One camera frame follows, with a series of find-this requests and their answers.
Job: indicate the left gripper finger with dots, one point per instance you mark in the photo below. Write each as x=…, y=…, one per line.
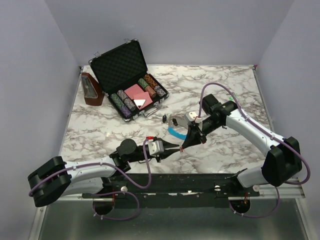
x=169, y=152
x=169, y=145

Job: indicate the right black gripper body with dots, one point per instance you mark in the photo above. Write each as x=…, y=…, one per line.
x=203, y=136

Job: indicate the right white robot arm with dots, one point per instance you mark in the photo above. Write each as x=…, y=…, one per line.
x=281, y=154

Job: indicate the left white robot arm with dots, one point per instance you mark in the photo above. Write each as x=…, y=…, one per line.
x=57, y=178

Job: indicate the blue silver carabiner keyring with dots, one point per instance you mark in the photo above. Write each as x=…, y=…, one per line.
x=177, y=126

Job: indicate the black key fob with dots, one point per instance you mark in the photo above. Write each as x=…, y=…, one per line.
x=164, y=118

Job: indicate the green key tag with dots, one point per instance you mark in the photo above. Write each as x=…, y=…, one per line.
x=232, y=97

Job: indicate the white dealer button card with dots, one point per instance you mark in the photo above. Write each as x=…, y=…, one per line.
x=140, y=103

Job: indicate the red playing card deck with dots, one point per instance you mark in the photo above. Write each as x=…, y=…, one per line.
x=136, y=92

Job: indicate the brown wooden metronome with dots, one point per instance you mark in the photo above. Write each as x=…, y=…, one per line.
x=93, y=95

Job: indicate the black poker chip case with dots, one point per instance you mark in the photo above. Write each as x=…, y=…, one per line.
x=120, y=69

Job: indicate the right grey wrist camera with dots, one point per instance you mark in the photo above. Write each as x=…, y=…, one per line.
x=192, y=117

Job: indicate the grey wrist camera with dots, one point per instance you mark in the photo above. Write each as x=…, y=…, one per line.
x=192, y=117
x=155, y=148

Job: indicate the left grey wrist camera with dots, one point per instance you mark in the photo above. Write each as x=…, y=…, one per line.
x=155, y=148

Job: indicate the black mounting rail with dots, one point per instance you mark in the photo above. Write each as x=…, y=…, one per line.
x=170, y=190

